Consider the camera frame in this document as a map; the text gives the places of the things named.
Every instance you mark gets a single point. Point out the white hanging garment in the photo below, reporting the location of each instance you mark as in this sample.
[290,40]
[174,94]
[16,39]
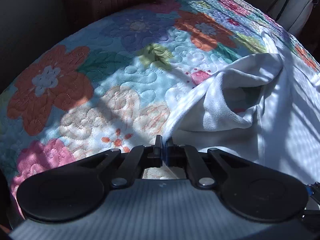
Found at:
[293,16]

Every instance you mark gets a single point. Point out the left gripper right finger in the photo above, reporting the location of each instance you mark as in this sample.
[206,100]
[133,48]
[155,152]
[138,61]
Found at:
[188,158]

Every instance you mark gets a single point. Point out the white long sleeve shirt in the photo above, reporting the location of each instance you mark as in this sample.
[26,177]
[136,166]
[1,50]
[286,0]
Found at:
[263,107]

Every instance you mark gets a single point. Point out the floral quilted bedspread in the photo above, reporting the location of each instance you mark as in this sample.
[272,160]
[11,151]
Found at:
[114,83]

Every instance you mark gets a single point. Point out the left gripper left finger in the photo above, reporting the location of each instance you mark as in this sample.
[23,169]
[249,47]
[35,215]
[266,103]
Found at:
[134,164]

